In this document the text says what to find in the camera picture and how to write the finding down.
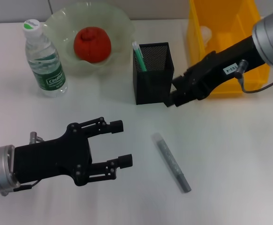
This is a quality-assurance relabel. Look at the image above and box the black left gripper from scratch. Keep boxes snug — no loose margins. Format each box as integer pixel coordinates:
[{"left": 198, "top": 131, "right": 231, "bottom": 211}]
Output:
[{"left": 14, "top": 117, "right": 134, "bottom": 187}]

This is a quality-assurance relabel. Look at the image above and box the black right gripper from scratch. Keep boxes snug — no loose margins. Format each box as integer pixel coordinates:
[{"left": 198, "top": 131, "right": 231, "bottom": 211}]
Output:
[{"left": 164, "top": 35, "right": 266, "bottom": 108}]

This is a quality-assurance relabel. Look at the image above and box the gray marker pen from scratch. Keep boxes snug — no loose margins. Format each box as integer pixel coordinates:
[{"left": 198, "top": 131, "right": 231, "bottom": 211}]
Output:
[{"left": 152, "top": 133, "right": 192, "bottom": 194}]

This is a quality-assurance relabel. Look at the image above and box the mint green pen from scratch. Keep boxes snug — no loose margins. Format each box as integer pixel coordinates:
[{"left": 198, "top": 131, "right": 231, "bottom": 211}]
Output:
[{"left": 132, "top": 41, "right": 148, "bottom": 72}]

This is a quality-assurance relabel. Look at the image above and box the red tomato-like fruit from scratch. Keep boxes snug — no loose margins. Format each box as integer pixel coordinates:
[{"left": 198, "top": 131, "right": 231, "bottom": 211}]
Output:
[{"left": 73, "top": 26, "right": 112, "bottom": 63}]

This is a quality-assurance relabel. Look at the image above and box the clear green-label water bottle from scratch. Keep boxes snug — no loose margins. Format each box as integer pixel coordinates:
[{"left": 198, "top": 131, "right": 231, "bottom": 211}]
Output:
[{"left": 23, "top": 18, "right": 68, "bottom": 98}]

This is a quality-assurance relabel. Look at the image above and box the black mesh pen holder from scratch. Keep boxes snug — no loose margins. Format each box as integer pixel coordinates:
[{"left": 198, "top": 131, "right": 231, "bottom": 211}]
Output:
[{"left": 133, "top": 42, "right": 175, "bottom": 105}]

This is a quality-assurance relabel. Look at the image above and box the pale green glass fruit plate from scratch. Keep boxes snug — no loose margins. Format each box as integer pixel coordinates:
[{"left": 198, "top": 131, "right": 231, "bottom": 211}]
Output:
[{"left": 42, "top": 2, "right": 135, "bottom": 77}]

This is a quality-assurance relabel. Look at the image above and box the yellow plastic storage bin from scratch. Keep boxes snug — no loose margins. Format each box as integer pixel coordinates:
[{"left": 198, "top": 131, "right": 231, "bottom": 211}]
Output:
[{"left": 186, "top": 0, "right": 273, "bottom": 98}]

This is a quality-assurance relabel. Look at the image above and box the right gripper cable with plugs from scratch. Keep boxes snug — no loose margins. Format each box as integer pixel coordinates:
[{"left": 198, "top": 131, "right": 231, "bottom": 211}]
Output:
[{"left": 235, "top": 59, "right": 273, "bottom": 94}]

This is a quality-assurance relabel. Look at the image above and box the gripper cable with plugs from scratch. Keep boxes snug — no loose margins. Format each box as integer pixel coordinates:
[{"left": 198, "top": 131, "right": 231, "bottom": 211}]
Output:
[
  {"left": 4, "top": 131, "right": 45, "bottom": 194},
  {"left": 235, "top": 59, "right": 273, "bottom": 94}
]

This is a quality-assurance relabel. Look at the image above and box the left gripper cable with plugs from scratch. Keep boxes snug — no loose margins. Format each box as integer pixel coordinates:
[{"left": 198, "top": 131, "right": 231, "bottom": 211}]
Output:
[{"left": 4, "top": 131, "right": 45, "bottom": 194}]

